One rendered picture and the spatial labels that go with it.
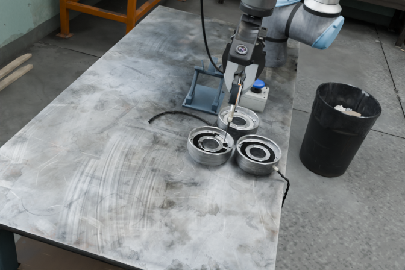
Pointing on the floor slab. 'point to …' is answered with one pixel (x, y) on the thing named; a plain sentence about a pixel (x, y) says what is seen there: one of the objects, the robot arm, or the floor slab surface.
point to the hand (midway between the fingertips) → (236, 90)
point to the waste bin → (337, 128)
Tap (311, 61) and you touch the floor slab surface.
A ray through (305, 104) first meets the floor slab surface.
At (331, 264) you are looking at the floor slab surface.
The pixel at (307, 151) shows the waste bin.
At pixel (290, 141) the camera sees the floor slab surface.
